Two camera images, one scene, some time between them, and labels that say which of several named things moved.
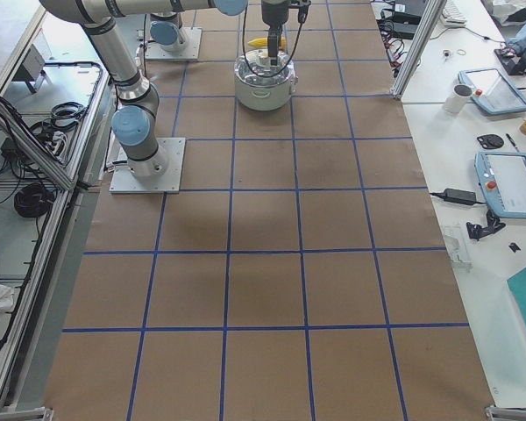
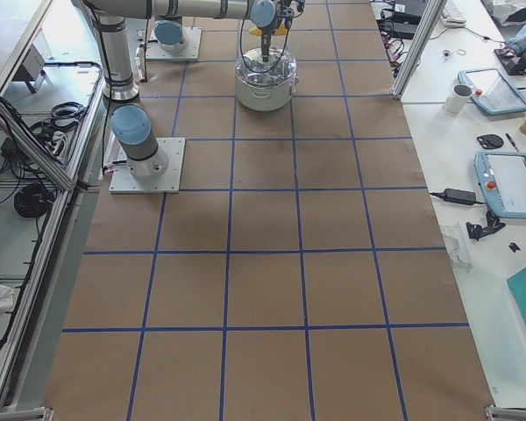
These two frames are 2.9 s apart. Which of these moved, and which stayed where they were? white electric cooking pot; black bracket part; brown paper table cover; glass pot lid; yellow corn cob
Moved: yellow corn cob
Stayed: brown paper table cover; black bracket part; white electric cooking pot; glass pot lid
